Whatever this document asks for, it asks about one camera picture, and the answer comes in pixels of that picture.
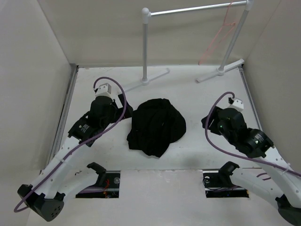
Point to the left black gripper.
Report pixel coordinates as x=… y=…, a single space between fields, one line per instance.
x=114 y=106

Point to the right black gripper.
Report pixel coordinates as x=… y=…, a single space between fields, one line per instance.
x=213 y=126

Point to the black trousers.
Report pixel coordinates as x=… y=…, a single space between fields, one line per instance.
x=156 y=124

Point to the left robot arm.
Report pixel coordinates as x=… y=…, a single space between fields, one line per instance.
x=47 y=194

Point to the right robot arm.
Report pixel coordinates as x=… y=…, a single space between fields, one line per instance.
x=285 y=192

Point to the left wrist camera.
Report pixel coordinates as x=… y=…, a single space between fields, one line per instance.
x=103 y=90

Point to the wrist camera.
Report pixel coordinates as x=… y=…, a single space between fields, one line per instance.
x=103 y=90
x=236 y=103

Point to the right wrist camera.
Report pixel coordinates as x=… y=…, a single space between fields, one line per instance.
x=236 y=103

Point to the pink wire hanger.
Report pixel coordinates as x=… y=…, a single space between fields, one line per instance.
x=225 y=29

